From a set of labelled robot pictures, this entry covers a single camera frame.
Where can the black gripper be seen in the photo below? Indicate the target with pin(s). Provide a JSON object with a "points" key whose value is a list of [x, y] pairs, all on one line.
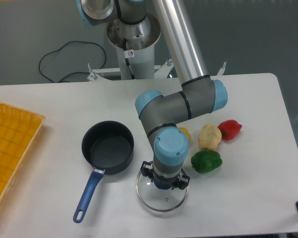
{"points": [[164, 182]]}

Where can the glass lid blue knob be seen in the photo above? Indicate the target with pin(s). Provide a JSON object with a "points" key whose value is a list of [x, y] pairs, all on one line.
{"points": [[159, 200]]}

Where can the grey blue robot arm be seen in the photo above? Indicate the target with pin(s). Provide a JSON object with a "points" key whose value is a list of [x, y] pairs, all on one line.
{"points": [[160, 114]]}

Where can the green bell pepper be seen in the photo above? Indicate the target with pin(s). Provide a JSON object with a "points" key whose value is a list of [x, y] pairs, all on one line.
{"points": [[206, 161]]}

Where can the yellow bell pepper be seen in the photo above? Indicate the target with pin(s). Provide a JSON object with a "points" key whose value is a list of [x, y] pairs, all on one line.
{"points": [[186, 132]]}

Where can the pale yellow potato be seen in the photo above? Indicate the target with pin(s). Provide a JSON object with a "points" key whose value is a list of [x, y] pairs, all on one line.
{"points": [[209, 137]]}

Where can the red bell pepper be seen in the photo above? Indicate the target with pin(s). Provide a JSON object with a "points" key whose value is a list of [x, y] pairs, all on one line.
{"points": [[229, 129]]}

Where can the yellow plastic basket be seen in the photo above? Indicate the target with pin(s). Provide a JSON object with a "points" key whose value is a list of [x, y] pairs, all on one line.
{"points": [[18, 128]]}

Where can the dark saucepan blue handle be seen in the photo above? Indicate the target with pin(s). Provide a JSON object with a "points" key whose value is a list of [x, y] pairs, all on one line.
{"points": [[108, 147]]}

